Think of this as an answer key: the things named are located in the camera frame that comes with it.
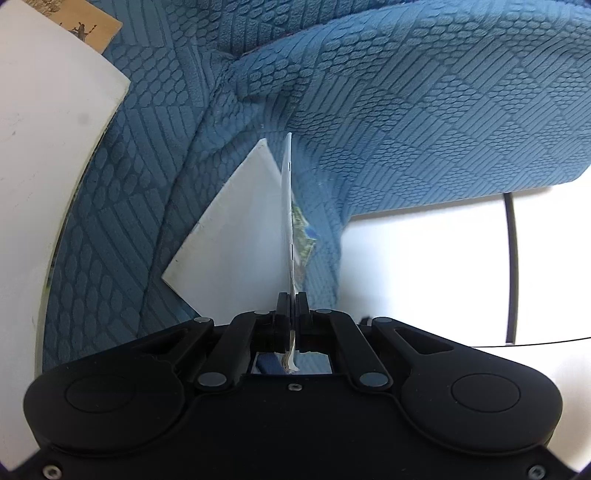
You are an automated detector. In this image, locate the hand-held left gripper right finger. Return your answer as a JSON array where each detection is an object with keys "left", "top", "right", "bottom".
[{"left": 295, "top": 292, "right": 455, "bottom": 389}]

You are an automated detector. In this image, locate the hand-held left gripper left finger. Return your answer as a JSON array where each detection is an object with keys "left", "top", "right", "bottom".
[{"left": 136, "top": 292, "right": 295, "bottom": 389}]

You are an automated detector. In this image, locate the book with old painting cover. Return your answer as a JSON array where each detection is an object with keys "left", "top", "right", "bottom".
[{"left": 23, "top": 0, "right": 123, "bottom": 52}]

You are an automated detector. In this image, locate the photo cover booklet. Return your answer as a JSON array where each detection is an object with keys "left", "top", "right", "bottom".
[
  {"left": 161, "top": 138, "right": 285, "bottom": 320},
  {"left": 280, "top": 133, "right": 320, "bottom": 374}
]

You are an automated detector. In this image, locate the plain white book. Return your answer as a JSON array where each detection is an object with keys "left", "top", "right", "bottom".
[{"left": 0, "top": 0, "right": 131, "bottom": 464}]

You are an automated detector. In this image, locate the black curved frame bar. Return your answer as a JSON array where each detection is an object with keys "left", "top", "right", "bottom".
[{"left": 504, "top": 191, "right": 519, "bottom": 345}]

